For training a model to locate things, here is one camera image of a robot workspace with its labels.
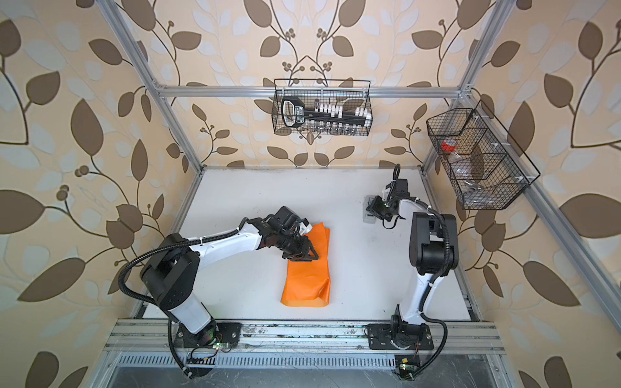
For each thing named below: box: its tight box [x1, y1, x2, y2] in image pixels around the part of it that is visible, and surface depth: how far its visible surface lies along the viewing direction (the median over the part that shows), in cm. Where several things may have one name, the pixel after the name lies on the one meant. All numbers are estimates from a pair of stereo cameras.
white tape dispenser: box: [362, 194, 376, 224], surface depth 103 cm
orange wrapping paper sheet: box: [280, 221, 331, 308], surface depth 81 cm
